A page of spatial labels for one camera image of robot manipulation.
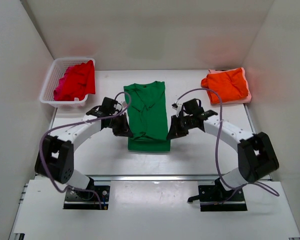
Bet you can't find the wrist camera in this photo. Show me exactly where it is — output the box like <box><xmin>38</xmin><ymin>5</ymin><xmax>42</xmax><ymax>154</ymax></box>
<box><xmin>115</xmin><ymin>101</ymin><xmax>128</xmax><ymax>113</ymax></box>
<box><xmin>171</xmin><ymin>101</ymin><xmax>184</xmax><ymax>118</ymax></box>

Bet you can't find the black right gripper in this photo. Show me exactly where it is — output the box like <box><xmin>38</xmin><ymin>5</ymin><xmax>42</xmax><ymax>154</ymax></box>
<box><xmin>167</xmin><ymin>114</ymin><xmax>194</xmax><ymax>140</ymax></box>

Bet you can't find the orange folded t shirt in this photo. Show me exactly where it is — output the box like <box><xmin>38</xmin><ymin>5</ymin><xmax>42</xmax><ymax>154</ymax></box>
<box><xmin>200</xmin><ymin>67</ymin><xmax>250</xmax><ymax>104</ymax></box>

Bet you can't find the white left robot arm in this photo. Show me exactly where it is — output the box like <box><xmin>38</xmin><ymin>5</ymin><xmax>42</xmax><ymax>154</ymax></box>
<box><xmin>34</xmin><ymin>97</ymin><xmax>133</xmax><ymax>199</ymax></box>

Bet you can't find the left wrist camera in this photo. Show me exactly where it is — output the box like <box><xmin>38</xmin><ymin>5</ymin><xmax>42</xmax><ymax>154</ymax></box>
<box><xmin>115</xmin><ymin>101</ymin><xmax>128</xmax><ymax>113</ymax></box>

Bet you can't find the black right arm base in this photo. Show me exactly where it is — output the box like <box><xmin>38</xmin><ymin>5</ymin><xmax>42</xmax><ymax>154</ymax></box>
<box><xmin>187</xmin><ymin>178</ymin><xmax>248</xmax><ymax>212</ymax></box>

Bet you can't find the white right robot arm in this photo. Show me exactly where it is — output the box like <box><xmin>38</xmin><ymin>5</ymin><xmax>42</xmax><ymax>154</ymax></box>
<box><xmin>166</xmin><ymin>98</ymin><xmax>280</xmax><ymax>200</ymax></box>

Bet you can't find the aluminium rail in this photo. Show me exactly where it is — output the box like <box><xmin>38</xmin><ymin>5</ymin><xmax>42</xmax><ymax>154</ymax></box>
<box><xmin>89</xmin><ymin>174</ymin><xmax>231</xmax><ymax>182</ymax></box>

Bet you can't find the red t shirt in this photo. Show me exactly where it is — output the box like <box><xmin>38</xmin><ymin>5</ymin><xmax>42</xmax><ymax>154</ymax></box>
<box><xmin>60</xmin><ymin>60</ymin><xmax>96</xmax><ymax>101</ymax></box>

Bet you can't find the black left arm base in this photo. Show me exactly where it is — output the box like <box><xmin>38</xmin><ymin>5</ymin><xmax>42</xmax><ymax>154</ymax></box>
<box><xmin>63</xmin><ymin>182</ymin><xmax>111</xmax><ymax>211</ymax></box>

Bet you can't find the magenta t shirt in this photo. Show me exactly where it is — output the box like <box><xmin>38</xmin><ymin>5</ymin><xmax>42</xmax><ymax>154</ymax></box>
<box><xmin>53</xmin><ymin>66</ymin><xmax>73</xmax><ymax>101</ymax></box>

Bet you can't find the pink folded t shirt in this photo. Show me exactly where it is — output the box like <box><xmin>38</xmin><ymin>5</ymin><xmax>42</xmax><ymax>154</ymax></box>
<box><xmin>207</xmin><ymin>66</ymin><xmax>253</xmax><ymax>106</ymax></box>

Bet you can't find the green t shirt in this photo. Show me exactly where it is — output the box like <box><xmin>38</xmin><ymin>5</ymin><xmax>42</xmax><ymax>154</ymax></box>
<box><xmin>123</xmin><ymin>81</ymin><xmax>171</xmax><ymax>153</ymax></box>

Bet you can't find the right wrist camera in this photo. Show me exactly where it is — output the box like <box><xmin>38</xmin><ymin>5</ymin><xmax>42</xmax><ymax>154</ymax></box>
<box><xmin>171</xmin><ymin>101</ymin><xmax>184</xmax><ymax>118</ymax></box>

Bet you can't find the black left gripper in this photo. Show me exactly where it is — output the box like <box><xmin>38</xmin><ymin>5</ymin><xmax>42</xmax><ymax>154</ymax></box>
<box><xmin>106</xmin><ymin>111</ymin><xmax>133</xmax><ymax>137</ymax></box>

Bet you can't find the white plastic basket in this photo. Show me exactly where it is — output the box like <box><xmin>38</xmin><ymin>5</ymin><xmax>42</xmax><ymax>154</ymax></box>
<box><xmin>39</xmin><ymin>56</ymin><xmax>95</xmax><ymax>108</ymax></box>

